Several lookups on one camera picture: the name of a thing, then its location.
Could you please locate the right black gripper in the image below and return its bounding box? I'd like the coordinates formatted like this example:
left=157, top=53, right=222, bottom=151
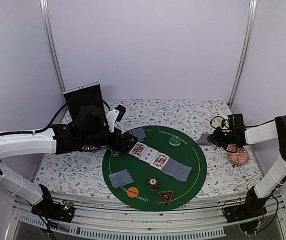
left=208, top=126, right=236, bottom=150

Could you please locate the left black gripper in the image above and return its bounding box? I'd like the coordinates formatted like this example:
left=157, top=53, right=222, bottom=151
left=81, top=127, right=138, bottom=153

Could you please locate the blue poker chip stack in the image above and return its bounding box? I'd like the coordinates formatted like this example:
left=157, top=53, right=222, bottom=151
left=110, top=150, right=119, bottom=157

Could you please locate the queen of spades card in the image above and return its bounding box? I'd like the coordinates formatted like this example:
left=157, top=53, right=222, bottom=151
left=129, top=142, right=148, bottom=158

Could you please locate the dealt card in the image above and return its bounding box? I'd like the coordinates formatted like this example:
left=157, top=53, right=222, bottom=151
left=130, top=127, right=146, bottom=141
left=108, top=169, right=134, bottom=189

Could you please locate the blue playing card deck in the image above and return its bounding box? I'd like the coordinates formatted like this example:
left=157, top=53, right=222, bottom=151
left=197, top=133, right=211, bottom=145

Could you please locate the three of diamonds card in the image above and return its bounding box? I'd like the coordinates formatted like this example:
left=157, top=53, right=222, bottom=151
left=139, top=147, right=158, bottom=165

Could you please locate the king of diamonds card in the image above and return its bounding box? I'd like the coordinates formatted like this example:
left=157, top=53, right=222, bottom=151
left=150, top=152, right=170, bottom=170

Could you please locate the orange big blind button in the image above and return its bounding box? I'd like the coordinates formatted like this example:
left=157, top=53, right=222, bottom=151
left=126, top=186, right=139, bottom=199

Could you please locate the red black poker chip stack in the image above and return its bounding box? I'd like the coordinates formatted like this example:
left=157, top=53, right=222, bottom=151
left=148, top=177, right=160, bottom=191

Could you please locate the face-down board card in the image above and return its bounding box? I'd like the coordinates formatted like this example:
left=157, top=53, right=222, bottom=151
left=173, top=164, right=192, bottom=182
left=161, top=158, right=180, bottom=177

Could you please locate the aluminium poker chip case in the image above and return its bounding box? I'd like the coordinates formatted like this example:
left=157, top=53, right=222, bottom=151
left=63, top=81, right=104, bottom=120

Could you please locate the black red triangular marker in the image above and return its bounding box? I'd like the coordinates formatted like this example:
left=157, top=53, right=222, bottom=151
left=158, top=190, right=175, bottom=204

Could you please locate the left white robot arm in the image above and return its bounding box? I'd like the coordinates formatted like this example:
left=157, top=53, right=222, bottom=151
left=0, top=105, right=138, bottom=217

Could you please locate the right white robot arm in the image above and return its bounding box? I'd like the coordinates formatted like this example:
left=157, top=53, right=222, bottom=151
left=207, top=113, right=286, bottom=218

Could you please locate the red patterned small bowl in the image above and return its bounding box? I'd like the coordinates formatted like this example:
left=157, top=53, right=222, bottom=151
left=227, top=145, right=250, bottom=166

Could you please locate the cream ceramic mug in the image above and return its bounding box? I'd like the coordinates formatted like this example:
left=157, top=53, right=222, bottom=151
left=212, top=115, right=229, bottom=129

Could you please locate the floral patterned table cover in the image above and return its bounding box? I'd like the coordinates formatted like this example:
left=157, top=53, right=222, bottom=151
left=35, top=99, right=263, bottom=199

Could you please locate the round green poker mat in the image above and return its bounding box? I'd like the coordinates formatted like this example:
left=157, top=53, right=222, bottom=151
left=102, top=125, right=207, bottom=212

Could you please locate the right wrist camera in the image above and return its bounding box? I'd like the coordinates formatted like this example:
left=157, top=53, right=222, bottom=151
left=221, top=113, right=245, bottom=130

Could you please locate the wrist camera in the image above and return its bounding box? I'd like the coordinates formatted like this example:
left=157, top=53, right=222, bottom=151
left=221, top=113, right=245, bottom=130
left=106, top=105, right=126, bottom=133

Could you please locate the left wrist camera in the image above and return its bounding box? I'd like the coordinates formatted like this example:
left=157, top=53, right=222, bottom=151
left=106, top=105, right=126, bottom=133

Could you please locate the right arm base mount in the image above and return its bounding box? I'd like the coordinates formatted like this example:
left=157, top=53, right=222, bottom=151
left=222, top=196, right=269, bottom=223

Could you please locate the aluminium front rail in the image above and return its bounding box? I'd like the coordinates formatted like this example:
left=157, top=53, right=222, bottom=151
left=5, top=194, right=286, bottom=240

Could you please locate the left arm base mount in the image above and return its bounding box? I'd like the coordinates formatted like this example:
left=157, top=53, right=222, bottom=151
left=31, top=199, right=75, bottom=223

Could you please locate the right aluminium frame post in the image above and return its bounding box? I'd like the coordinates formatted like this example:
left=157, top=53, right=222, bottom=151
left=228, top=0, right=258, bottom=108

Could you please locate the aluminium frame post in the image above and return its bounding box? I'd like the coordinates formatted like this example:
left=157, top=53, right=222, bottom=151
left=39, top=0, right=65, bottom=92
left=228, top=0, right=258, bottom=108

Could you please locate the left aluminium frame post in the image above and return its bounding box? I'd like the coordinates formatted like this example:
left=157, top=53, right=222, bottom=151
left=39, top=0, right=65, bottom=92

